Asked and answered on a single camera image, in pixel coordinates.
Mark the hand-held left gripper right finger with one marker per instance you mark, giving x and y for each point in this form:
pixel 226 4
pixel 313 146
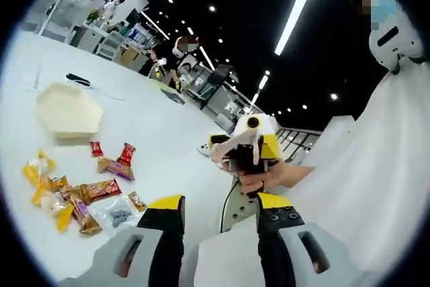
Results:
pixel 279 253

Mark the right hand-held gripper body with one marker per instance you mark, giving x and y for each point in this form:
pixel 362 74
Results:
pixel 258 125

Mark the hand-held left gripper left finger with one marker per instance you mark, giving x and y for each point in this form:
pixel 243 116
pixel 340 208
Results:
pixel 164 250

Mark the pink food tongs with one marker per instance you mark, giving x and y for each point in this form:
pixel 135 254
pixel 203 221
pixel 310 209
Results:
pixel 230 144

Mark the small orange food candy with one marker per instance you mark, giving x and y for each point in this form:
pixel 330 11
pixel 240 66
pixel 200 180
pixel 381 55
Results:
pixel 137 201

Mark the dark food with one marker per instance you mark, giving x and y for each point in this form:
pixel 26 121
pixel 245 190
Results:
pixel 119 214

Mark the long brown red food bar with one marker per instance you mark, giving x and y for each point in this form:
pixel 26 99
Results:
pixel 97 189

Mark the small red food candy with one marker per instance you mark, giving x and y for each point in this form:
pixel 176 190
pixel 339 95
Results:
pixel 96 149

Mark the small orange brown food packet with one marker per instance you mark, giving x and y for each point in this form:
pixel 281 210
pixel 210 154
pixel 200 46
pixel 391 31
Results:
pixel 58 183

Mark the beige hexagonal container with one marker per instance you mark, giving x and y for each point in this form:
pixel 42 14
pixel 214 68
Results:
pixel 69 109

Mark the person's right hand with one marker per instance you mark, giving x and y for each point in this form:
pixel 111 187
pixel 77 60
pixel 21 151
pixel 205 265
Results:
pixel 279 176

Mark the white plug adapter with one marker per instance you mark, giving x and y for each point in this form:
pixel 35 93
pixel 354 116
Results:
pixel 205 150

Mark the yellow blue mat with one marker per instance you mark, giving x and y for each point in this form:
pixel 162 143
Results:
pixel 173 96

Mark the black monitor on tripod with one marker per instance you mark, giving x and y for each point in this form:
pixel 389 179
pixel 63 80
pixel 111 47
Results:
pixel 221 73

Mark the person's white shirt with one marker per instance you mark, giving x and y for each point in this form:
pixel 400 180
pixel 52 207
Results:
pixel 369 166

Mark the white mesh office chair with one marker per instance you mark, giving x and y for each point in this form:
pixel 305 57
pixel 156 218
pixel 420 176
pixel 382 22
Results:
pixel 107 46

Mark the white chest-worn device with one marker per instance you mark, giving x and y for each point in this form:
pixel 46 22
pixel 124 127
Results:
pixel 403 48

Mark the potted green plant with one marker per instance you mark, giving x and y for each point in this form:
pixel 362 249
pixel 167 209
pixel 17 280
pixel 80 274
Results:
pixel 94 14

